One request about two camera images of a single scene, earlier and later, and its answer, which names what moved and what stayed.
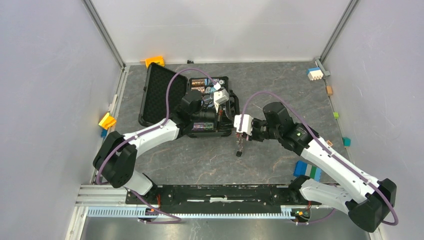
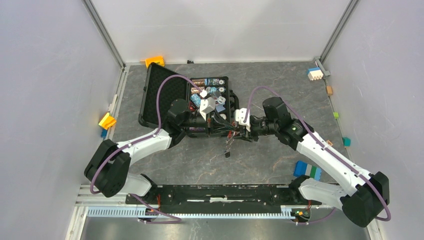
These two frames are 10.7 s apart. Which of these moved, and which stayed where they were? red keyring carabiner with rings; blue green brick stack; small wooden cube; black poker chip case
Moved: red keyring carabiner with rings
Stayed: blue green brick stack; black poker chip case; small wooden cube
